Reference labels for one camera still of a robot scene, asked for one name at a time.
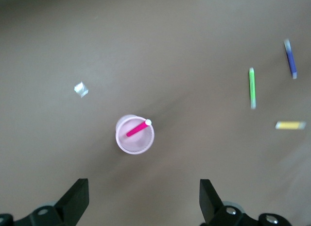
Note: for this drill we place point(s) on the yellow marker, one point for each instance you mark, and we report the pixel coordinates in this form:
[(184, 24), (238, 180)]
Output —
[(290, 125)]

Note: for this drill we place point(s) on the purple marker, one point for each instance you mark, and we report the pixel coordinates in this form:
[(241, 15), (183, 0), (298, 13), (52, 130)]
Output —
[(291, 60)]

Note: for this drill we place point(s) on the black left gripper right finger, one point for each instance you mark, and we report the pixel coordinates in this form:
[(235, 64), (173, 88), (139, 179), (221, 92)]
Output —
[(213, 209)]

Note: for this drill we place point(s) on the small clear tape patch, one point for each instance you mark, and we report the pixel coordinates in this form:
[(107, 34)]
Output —
[(81, 89)]

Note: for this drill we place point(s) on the pink marker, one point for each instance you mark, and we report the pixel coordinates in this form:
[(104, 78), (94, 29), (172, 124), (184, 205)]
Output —
[(136, 130)]

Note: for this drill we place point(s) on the translucent pink cup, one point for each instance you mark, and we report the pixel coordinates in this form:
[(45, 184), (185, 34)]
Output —
[(138, 144)]

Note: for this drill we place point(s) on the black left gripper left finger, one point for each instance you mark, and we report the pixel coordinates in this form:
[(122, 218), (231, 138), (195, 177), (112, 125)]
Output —
[(73, 206)]

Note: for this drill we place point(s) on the brown table cover sheet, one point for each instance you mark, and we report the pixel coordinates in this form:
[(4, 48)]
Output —
[(170, 53)]

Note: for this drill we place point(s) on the green marker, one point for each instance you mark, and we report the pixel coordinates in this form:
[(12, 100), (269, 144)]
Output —
[(252, 87)]

